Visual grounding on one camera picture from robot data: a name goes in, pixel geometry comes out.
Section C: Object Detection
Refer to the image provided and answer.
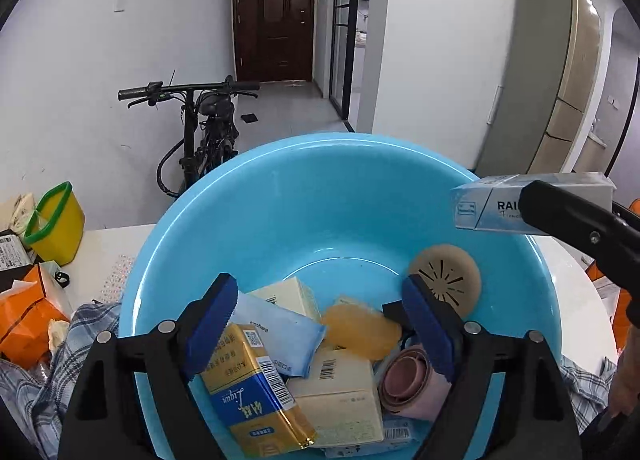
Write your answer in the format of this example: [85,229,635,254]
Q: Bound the silver blue carton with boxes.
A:
[448,171,617,235]

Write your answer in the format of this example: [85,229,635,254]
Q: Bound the grey and gold refrigerator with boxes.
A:
[475,0,603,176]

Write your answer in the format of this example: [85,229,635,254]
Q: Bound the yellow and blue box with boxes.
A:
[200,323,318,458]

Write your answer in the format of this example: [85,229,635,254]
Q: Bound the orange chair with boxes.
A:
[587,260,640,341]

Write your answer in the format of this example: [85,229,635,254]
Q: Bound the yellow bucket with green rim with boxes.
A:
[22,181,86,263]

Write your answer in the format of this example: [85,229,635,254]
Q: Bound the orange tissue pack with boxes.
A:
[0,262,73,371]

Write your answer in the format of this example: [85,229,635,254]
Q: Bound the amber soap box half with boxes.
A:
[320,302,403,361]

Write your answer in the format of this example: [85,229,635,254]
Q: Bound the black rectangular box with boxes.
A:
[382,299,416,336]

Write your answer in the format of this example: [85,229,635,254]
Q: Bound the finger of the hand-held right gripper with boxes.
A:
[520,180,640,326]
[612,201,640,232]

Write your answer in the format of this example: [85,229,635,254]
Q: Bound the beige round slotted disc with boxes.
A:
[407,243,482,319]

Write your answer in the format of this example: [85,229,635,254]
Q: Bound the blue plaid shirt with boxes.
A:
[0,302,618,460]

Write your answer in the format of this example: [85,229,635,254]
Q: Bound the cream cube cardboard box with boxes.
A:
[285,347,385,448]

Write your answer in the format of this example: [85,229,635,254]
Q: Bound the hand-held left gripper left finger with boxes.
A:
[57,272,238,460]

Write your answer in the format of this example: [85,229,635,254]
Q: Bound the cream carton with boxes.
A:
[248,276,323,326]

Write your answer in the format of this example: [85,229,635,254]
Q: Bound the black framed glass door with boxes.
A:
[330,0,363,123]

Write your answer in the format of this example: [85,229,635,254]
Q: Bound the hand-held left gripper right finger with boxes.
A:
[402,275,583,460]

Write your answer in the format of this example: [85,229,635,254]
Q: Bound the light blue plastic basin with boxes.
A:
[118,132,566,460]

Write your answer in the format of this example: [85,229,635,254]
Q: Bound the white printed packet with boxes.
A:
[0,232,36,271]

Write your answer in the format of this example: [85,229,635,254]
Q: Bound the black bicycle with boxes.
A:
[117,75,261,198]

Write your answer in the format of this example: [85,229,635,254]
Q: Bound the white dotted sticker sheet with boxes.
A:
[97,255,135,303]

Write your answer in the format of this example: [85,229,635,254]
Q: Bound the dark brown door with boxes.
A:
[231,0,318,83]

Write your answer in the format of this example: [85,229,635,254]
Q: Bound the person's right hand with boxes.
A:
[607,345,640,413]

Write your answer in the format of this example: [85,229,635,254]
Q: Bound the pink round cup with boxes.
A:
[377,346,431,408]

